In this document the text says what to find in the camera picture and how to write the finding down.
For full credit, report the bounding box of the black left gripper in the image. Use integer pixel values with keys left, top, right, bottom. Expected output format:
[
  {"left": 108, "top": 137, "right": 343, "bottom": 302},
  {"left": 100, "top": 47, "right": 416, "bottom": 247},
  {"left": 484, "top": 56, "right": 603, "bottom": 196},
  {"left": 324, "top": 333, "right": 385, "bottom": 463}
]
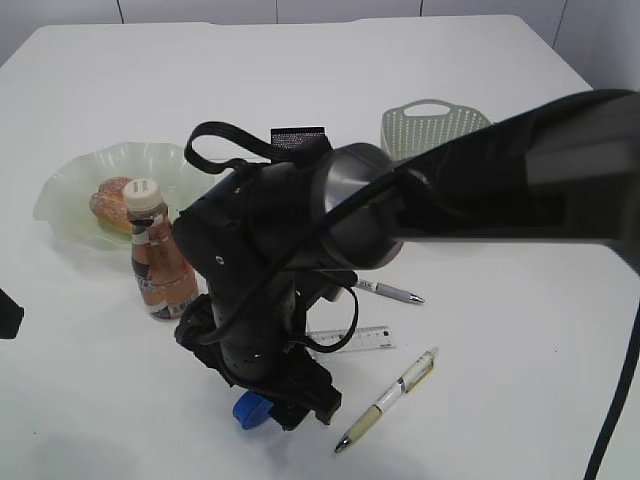
[{"left": 0, "top": 290, "right": 24, "bottom": 340}]

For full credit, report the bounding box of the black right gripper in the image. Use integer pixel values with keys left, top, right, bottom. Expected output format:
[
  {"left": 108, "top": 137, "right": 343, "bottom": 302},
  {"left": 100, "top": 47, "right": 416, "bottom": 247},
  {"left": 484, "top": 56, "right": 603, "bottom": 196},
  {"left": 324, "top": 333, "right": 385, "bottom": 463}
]
[{"left": 173, "top": 164, "right": 342, "bottom": 430}]

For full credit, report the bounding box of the brown coffee drink bottle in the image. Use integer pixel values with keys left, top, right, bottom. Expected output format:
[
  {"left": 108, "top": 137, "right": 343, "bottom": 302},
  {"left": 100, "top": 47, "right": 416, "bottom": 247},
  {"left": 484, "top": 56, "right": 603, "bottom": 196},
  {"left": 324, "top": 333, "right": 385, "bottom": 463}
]
[{"left": 123, "top": 178, "right": 198, "bottom": 321}]

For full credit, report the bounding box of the sugared bread roll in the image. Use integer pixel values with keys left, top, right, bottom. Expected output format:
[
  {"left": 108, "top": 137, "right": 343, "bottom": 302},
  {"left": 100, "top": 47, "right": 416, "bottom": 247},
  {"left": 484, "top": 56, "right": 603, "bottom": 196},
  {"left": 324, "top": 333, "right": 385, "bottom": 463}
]
[{"left": 89, "top": 176, "right": 133, "bottom": 235}]

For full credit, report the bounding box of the blue pencil sharpener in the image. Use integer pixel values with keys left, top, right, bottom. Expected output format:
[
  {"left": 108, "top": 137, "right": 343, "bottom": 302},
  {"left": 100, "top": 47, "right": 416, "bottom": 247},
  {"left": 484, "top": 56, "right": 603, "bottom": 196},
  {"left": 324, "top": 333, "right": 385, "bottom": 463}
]
[{"left": 232, "top": 391, "right": 273, "bottom": 430}]

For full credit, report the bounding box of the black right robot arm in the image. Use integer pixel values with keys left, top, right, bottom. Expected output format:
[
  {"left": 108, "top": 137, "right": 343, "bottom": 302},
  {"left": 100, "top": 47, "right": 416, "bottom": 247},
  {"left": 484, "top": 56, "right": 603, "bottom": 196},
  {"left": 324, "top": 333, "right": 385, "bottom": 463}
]
[{"left": 173, "top": 90, "right": 639, "bottom": 430}]

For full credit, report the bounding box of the black mesh pen holder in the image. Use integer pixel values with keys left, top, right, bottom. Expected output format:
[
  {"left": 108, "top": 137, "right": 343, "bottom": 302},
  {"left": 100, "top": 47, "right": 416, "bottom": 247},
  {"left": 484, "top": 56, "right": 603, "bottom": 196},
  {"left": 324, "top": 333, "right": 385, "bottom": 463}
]
[{"left": 270, "top": 127, "right": 325, "bottom": 150}]

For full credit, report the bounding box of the white pen grey grip upper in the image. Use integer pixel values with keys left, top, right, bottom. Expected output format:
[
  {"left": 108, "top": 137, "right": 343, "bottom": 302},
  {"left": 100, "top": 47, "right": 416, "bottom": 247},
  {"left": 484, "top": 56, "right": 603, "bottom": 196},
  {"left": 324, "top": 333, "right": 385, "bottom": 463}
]
[{"left": 355, "top": 278, "right": 425, "bottom": 305}]

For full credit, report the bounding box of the translucent green ruffled plate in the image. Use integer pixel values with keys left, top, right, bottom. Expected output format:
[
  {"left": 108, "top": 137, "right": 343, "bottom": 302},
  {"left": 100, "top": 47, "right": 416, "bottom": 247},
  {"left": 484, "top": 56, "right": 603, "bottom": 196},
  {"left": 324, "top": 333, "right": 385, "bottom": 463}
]
[{"left": 33, "top": 142, "right": 215, "bottom": 251}]

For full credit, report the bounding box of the pale green plastic basket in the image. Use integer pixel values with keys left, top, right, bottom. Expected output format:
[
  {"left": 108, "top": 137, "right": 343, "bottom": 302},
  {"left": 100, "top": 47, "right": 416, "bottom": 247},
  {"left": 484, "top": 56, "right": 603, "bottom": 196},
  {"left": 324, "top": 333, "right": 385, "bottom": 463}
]
[{"left": 380, "top": 99, "right": 492, "bottom": 161}]

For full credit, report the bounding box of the white cream pen lower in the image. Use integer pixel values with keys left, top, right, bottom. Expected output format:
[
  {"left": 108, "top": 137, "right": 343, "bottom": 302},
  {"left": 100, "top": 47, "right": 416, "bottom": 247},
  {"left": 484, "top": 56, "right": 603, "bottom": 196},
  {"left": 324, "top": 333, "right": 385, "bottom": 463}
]
[{"left": 334, "top": 347, "right": 439, "bottom": 454}]

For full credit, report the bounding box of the clear plastic ruler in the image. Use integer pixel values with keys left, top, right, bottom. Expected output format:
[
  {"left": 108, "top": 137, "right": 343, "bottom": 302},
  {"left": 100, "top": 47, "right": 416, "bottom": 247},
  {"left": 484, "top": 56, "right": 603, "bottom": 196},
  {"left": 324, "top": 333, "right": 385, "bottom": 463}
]
[{"left": 308, "top": 326, "right": 396, "bottom": 353}]

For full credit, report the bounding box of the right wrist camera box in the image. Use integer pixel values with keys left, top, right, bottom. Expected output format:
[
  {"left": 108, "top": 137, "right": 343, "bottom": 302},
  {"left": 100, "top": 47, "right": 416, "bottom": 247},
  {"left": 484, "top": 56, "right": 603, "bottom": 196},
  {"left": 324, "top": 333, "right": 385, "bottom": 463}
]
[{"left": 318, "top": 271, "right": 358, "bottom": 302}]

